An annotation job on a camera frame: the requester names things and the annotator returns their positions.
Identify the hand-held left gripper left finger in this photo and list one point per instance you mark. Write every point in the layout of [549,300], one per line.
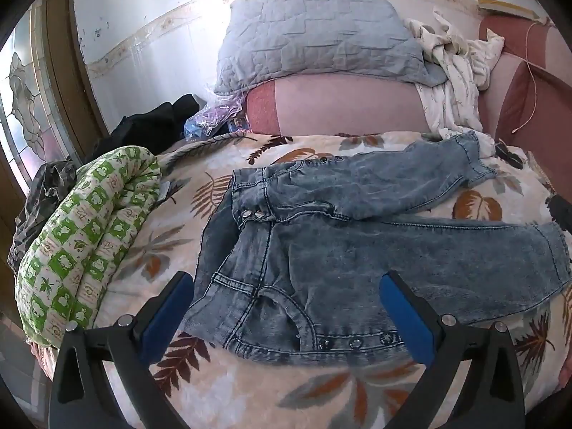
[167,317]

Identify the blue denim pants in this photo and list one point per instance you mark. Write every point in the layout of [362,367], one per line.
[321,250]

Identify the brown wooden door frame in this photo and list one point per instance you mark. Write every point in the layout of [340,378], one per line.
[67,76]

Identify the grey quilted pillow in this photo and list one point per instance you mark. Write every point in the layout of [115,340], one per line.
[304,40]

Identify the leaf-print blanket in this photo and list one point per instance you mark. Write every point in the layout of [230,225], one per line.
[250,393]

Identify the green patterned quilt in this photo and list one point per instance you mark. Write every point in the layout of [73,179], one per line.
[89,241]

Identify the clear plastic bag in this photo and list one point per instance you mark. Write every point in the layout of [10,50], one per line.
[205,120]

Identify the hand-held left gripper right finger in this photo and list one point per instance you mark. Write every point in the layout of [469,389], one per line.
[406,317]

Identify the white floral cloth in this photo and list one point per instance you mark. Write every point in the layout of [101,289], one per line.
[451,94]

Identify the pink and red sofa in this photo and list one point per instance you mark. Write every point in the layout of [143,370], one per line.
[348,107]

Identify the camouflage cloth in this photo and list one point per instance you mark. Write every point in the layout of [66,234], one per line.
[44,187]

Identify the black cloth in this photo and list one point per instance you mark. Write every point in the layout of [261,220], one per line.
[147,127]

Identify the stained glass window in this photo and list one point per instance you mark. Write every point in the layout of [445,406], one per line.
[22,98]

